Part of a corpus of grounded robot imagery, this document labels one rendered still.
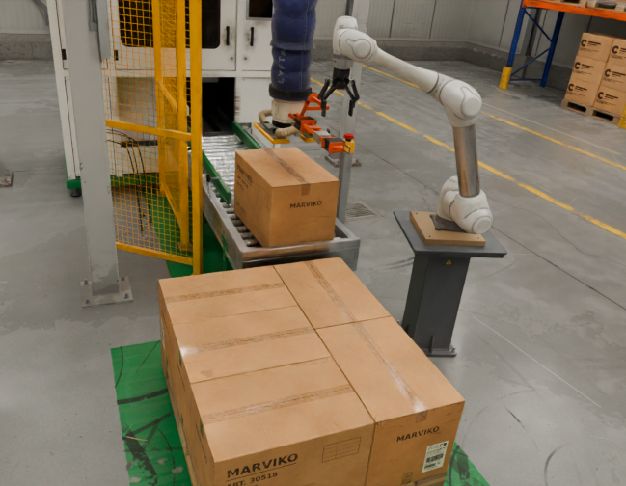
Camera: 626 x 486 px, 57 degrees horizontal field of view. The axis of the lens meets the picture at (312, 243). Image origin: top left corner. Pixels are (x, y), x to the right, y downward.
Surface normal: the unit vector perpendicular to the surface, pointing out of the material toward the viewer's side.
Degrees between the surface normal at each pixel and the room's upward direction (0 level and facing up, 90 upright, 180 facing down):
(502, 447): 0
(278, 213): 90
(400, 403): 0
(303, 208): 90
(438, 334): 90
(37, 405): 0
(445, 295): 90
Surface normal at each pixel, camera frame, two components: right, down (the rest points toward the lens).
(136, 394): 0.08, -0.89
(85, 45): 0.37, 0.45
